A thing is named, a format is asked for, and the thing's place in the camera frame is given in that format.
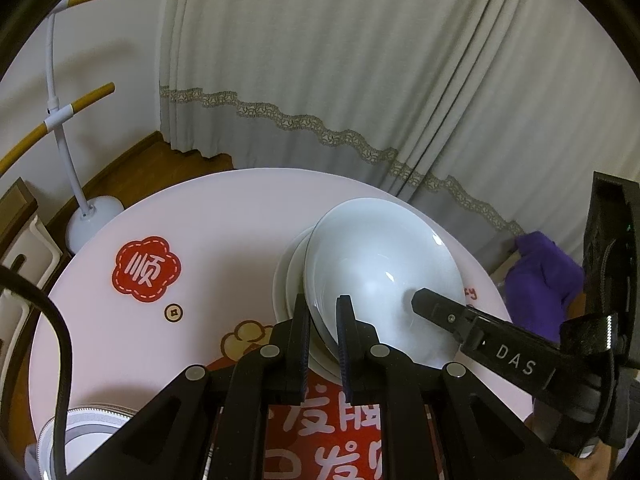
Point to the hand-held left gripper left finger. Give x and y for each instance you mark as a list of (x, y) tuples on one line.
[(302, 355)]

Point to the person's right forearm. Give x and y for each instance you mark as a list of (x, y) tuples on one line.
[(592, 467)]

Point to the brown wooden frame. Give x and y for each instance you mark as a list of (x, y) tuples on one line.
[(15, 210)]

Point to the purple cloth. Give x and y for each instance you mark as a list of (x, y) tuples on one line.
[(540, 280)]

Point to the round table with pink cloth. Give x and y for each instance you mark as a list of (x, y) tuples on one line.
[(200, 240)]

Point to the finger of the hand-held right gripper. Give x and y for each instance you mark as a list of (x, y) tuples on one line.
[(500, 350)]

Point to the white plate with grey rim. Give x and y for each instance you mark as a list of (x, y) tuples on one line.
[(85, 432)]

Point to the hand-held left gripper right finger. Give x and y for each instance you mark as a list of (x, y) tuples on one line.
[(345, 360)]

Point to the white porcelain bowl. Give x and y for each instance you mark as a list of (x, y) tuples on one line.
[(279, 285), (370, 260), (295, 280)]

